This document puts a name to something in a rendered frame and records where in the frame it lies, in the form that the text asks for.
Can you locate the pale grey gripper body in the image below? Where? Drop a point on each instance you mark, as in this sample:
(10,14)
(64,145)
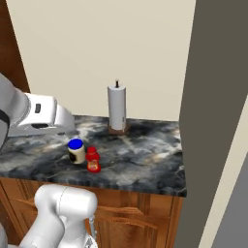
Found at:
(64,120)

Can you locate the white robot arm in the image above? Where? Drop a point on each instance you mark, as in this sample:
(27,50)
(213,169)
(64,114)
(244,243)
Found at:
(61,210)

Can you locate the mayonnaise jar with blue lid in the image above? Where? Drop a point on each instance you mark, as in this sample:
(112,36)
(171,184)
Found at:
(77,153)

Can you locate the red ketchup bottle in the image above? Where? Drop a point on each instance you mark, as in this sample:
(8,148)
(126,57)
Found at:
(93,161)

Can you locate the dark grey fridge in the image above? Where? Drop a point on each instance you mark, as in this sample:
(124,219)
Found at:
(213,97)

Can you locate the white paper towel roll holder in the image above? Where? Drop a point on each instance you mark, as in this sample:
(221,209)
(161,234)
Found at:
(117,108)

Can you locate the wooden base cupboard door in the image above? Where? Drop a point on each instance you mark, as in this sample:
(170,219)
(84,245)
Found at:
(16,206)
(135,223)

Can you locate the wooden wall cupboard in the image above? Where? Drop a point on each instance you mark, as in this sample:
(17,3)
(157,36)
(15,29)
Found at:
(11,55)

